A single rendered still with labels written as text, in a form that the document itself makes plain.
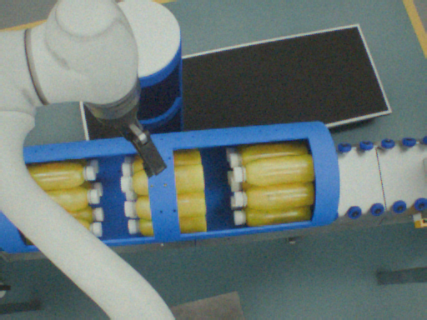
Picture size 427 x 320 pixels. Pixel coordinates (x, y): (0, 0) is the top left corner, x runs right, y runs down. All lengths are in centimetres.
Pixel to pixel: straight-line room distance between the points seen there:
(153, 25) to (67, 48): 102
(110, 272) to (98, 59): 24
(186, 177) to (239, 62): 135
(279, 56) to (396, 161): 110
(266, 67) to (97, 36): 200
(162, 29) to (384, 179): 84
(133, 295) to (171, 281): 184
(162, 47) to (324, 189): 65
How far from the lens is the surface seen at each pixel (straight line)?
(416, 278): 219
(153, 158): 82
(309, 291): 248
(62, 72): 61
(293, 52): 260
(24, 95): 64
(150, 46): 156
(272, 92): 249
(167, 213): 123
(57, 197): 138
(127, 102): 71
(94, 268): 58
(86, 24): 58
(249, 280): 243
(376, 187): 163
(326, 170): 126
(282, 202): 132
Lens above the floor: 241
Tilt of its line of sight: 75 degrees down
